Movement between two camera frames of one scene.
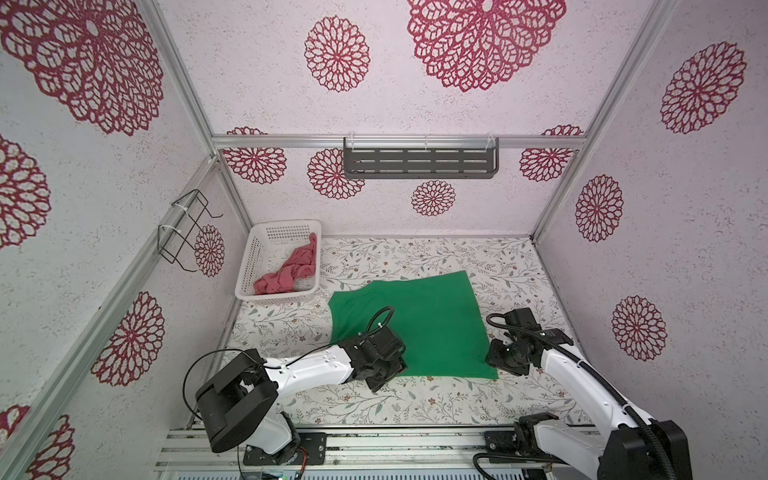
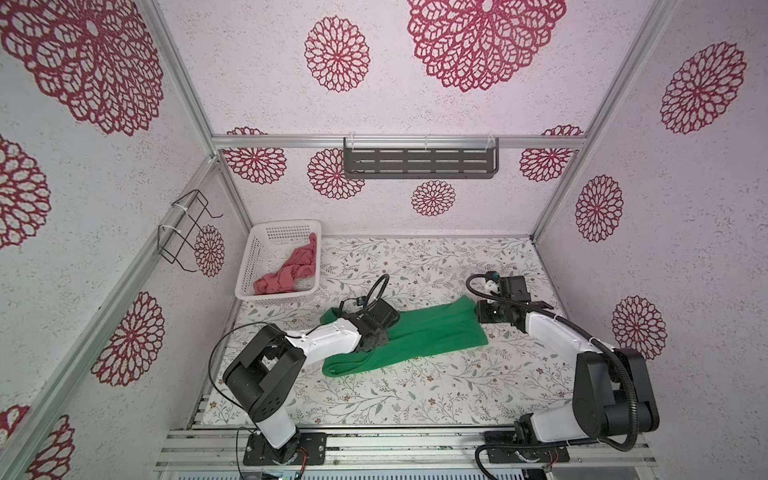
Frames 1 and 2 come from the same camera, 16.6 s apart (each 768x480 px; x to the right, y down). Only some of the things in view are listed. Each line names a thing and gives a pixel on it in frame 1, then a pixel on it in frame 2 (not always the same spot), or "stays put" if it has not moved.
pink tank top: (301, 264) stays put
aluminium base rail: (342, 449) stays put
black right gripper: (492, 358) to (481, 309)
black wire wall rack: (183, 226) stays put
